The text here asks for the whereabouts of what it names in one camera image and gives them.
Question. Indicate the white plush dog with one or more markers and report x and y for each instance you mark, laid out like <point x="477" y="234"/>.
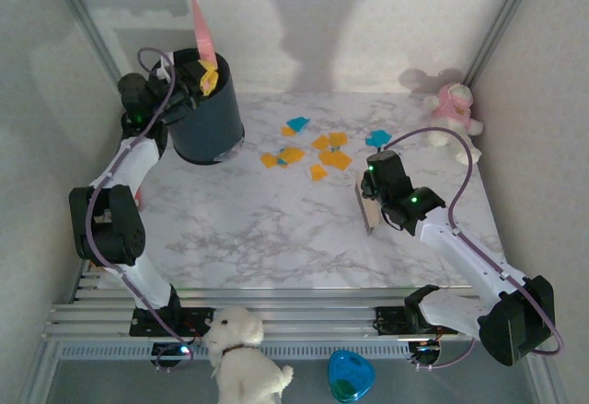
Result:
<point x="244" y="367"/>

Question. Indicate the pink plastic dustpan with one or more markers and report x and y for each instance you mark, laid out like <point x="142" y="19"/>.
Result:
<point x="202" y="31"/>

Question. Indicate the black base electronics housing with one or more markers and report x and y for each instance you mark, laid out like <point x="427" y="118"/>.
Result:
<point x="425" y="355"/>
<point x="165" y="353"/>

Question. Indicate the dark round trash bin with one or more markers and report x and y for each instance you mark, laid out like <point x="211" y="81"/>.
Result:
<point x="211" y="123"/>

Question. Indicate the aluminium frame rails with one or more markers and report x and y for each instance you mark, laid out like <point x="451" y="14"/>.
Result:
<point x="299" y="312"/>

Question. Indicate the white plush toy pink outfit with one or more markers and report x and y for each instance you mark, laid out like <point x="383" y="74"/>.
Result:
<point x="453" y="114"/>

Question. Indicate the wooden hand brush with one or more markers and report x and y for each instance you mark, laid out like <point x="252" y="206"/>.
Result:
<point x="368" y="213"/>

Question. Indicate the blue heart-shaped box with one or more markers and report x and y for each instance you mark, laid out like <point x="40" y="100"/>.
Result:
<point x="352" y="376"/>

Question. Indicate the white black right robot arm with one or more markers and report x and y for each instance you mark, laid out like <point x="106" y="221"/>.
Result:
<point x="460" y="247"/>

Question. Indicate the large orange paper scrap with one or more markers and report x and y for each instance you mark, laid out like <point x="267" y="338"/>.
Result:
<point x="338" y="159"/>

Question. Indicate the small orange paper scrap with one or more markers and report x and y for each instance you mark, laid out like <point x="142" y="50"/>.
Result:
<point x="288" y="131"/>

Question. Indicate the aluminium side rail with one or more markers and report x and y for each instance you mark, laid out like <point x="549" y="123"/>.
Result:
<point x="87" y="286"/>

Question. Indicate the aluminium corner post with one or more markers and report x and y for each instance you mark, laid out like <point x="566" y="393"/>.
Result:
<point x="94" y="36"/>
<point x="501" y="22"/>

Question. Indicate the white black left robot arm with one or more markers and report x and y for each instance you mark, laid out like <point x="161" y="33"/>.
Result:
<point x="133" y="160"/>

